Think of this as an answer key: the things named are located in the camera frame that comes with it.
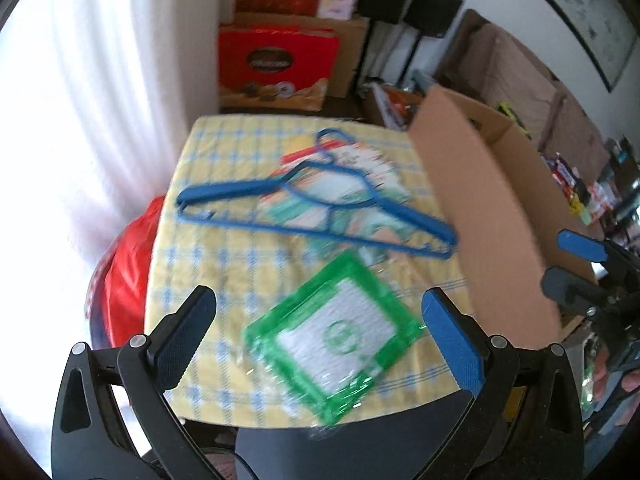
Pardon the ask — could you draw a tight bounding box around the brown upholstered headboard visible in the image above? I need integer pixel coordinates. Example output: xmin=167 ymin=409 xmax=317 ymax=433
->
xmin=435 ymin=9 xmax=610 ymax=184

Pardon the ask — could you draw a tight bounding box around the yellow checked tablecloth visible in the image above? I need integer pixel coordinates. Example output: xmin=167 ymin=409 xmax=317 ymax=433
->
xmin=144 ymin=115 xmax=473 ymax=428

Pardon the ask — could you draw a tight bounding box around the blue plastic clothes hanger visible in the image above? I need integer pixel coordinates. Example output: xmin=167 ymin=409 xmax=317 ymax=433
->
xmin=175 ymin=128 xmax=458 ymax=264

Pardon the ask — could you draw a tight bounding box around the brown cardboard box behind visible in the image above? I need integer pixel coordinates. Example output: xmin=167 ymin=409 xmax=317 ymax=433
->
xmin=234 ymin=12 xmax=369 ymax=99

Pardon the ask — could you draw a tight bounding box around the right black speaker on stand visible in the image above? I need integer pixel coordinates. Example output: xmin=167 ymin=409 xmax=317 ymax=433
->
xmin=396 ymin=0 xmax=463 ymax=88

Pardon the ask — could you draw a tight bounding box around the red collection gift box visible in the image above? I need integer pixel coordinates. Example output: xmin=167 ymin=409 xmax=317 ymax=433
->
xmin=217 ymin=25 xmax=341 ymax=112

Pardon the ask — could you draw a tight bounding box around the large cardboard box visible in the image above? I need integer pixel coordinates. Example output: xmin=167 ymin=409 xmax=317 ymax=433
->
xmin=408 ymin=86 xmax=594 ymax=349

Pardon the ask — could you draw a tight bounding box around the red plastic bag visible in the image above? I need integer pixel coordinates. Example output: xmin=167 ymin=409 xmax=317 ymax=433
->
xmin=85 ymin=196 xmax=164 ymax=350

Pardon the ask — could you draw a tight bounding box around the colourful paper hand fan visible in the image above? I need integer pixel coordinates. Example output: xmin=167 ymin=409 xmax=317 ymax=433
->
xmin=257 ymin=134 xmax=416 ymax=244

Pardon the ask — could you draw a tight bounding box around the framed wall picture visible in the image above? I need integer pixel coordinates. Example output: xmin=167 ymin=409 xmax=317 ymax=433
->
xmin=546 ymin=0 xmax=638 ymax=91

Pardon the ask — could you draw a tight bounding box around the white sheer curtain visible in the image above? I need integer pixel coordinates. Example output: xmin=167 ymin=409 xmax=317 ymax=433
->
xmin=1 ymin=0 xmax=228 ymax=467

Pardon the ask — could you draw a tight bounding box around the green desiccant packet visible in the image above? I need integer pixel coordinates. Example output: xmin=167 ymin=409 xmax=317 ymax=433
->
xmin=243 ymin=252 xmax=423 ymax=426

